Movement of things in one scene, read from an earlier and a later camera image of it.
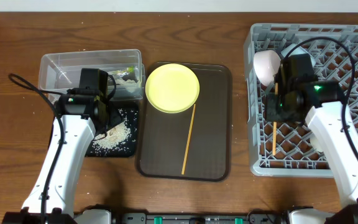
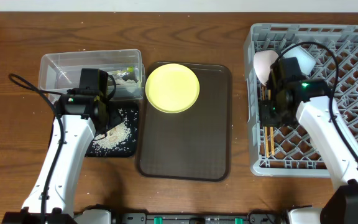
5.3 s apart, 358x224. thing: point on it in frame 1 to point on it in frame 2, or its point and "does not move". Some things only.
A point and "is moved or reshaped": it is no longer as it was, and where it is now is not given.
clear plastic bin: (59, 71) does not move
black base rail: (199, 218) does not move
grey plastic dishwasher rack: (347, 53) does not move
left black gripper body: (112, 117) does not move
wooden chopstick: (183, 170) to (265, 128)
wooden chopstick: (275, 123) is moved or reshaped
